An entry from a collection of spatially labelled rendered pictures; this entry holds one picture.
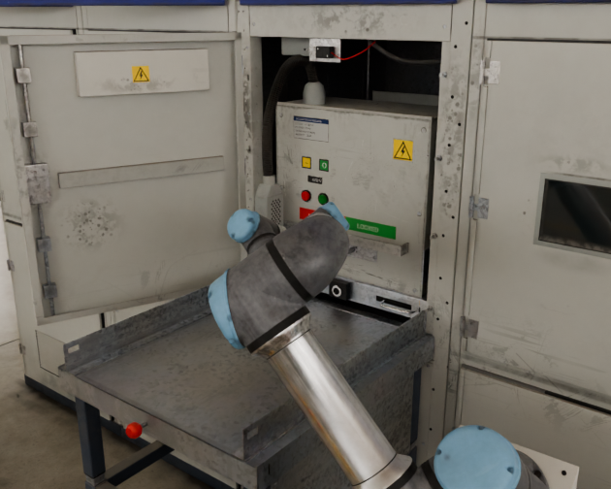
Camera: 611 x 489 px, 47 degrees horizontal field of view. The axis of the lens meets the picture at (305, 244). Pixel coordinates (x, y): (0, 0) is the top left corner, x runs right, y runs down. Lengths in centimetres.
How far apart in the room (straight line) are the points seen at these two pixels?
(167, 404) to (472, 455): 70
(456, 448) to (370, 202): 91
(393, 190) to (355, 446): 87
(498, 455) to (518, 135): 74
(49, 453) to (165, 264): 119
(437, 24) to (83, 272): 112
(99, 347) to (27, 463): 129
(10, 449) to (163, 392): 157
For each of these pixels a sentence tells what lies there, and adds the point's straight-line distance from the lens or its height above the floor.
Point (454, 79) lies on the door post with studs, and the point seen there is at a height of 149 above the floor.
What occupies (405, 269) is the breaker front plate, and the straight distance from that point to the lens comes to 185.
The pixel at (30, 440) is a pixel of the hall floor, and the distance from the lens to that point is 312.
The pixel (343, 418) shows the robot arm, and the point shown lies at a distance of 110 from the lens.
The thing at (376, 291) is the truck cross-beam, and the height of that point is 91.
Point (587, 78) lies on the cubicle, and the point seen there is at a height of 151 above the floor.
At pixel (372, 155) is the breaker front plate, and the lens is 183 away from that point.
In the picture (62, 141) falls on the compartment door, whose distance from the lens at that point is 191.
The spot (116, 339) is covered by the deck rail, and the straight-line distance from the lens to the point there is 178.
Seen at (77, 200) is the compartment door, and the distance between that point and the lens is 195.
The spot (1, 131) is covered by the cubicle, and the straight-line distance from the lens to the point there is 307.
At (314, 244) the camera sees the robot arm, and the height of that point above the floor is 129.
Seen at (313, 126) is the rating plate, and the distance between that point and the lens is 193.
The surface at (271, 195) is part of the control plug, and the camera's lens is 194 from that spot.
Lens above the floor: 163
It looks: 18 degrees down
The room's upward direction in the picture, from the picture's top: straight up
